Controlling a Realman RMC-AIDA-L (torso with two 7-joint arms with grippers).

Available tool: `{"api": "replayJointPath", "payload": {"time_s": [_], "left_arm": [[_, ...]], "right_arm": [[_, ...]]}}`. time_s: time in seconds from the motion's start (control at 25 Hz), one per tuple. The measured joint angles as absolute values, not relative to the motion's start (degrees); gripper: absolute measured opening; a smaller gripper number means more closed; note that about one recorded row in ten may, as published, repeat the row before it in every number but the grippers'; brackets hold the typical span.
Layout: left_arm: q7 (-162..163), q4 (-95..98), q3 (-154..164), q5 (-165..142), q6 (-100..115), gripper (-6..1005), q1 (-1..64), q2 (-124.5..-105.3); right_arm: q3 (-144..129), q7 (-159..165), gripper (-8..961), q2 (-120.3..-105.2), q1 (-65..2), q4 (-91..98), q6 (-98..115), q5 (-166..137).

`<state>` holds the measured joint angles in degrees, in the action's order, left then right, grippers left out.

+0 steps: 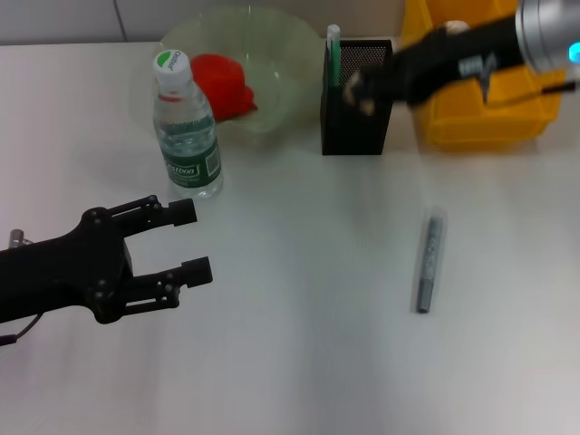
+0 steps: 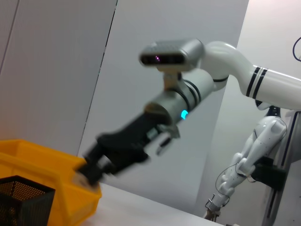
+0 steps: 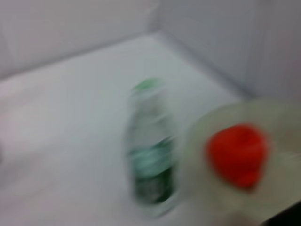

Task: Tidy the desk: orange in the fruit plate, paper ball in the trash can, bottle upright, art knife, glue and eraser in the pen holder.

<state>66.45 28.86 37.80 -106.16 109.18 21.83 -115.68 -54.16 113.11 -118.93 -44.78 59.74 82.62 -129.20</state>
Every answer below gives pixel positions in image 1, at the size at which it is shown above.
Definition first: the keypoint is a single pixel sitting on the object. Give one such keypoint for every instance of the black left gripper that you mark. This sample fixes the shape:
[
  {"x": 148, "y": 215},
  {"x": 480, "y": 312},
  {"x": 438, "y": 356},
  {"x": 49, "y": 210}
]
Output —
[{"x": 68, "y": 272}]

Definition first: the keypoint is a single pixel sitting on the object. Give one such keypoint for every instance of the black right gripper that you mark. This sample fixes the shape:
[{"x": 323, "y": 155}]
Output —
[{"x": 453, "y": 59}]

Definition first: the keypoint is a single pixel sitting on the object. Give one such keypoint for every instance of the green utility knife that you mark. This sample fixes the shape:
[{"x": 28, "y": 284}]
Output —
[{"x": 334, "y": 54}]

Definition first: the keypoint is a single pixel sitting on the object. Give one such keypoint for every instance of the white paper ball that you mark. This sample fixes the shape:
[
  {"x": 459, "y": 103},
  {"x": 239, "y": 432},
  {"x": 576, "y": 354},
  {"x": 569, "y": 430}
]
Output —
[{"x": 454, "y": 26}]

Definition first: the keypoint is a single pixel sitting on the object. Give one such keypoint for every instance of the clear green-label water bottle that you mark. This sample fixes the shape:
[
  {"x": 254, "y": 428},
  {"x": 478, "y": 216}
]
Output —
[{"x": 188, "y": 136}]

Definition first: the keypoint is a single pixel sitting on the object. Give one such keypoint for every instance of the red-orange toy fruit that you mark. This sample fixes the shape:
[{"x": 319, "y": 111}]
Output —
[{"x": 226, "y": 86}]

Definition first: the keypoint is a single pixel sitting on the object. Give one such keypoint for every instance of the grey pen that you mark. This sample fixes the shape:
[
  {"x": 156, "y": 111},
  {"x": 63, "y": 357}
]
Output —
[{"x": 430, "y": 258}]

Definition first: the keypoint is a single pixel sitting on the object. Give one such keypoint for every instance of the black mesh pen holder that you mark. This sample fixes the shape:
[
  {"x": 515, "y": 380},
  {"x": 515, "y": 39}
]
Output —
[{"x": 349, "y": 131}]

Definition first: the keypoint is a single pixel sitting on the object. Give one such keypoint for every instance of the translucent green wavy fruit bowl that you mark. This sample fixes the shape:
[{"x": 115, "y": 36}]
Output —
[{"x": 281, "y": 68}]

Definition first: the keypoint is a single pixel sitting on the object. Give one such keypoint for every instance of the yellow plastic storage bin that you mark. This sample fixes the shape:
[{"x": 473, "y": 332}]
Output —
[{"x": 476, "y": 122}]

